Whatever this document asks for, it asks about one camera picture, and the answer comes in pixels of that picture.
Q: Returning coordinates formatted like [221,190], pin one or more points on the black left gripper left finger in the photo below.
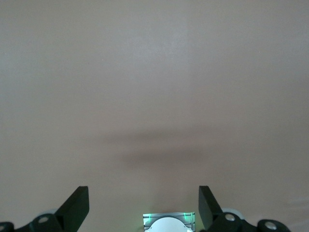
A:
[72,210]

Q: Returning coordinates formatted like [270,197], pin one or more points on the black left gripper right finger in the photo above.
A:
[210,212]

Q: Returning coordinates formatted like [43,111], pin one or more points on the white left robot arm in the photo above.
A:
[169,224]

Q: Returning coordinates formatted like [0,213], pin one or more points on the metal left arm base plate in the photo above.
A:
[147,218]

